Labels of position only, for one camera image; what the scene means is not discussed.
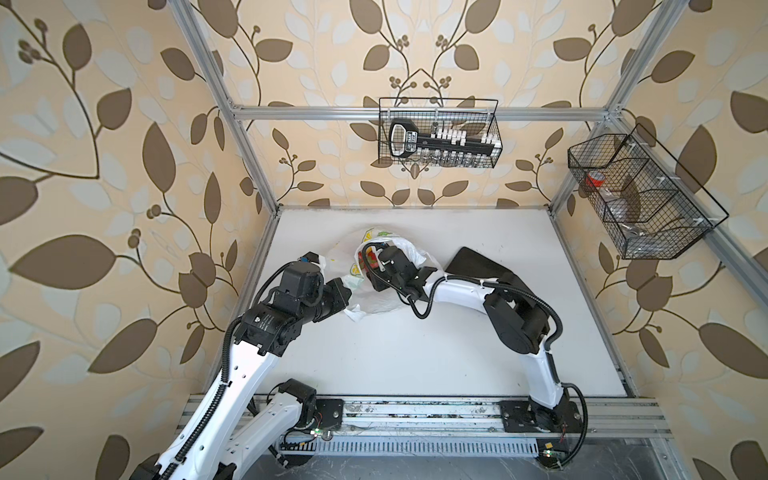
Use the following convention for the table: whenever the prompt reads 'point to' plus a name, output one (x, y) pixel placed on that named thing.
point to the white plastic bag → (345, 257)
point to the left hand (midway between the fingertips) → (356, 290)
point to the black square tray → (471, 263)
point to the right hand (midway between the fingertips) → (374, 272)
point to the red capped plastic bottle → (595, 178)
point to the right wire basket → (654, 207)
